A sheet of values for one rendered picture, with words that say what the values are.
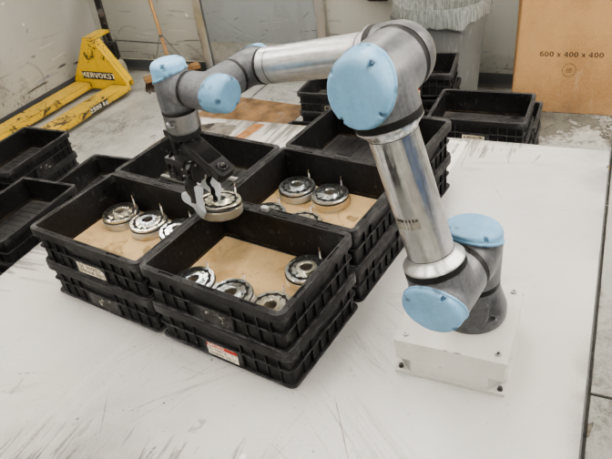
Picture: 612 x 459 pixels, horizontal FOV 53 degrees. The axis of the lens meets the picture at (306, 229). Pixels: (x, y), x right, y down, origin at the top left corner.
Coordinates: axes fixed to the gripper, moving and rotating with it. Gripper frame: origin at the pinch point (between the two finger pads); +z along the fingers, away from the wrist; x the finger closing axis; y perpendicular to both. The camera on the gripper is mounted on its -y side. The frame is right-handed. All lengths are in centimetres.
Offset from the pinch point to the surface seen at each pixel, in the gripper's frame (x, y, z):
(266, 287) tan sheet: 2.0, -14.8, 16.5
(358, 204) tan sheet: -36.7, -15.6, 16.4
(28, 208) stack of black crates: -18, 138, 49
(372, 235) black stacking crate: -24.0, -28.0, 14.5
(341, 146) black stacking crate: -63, 7, 16
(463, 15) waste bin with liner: -243, 48, 32
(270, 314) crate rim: 16.2, -29.6, 6.8
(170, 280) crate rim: 18.1, -2.8, 6.9
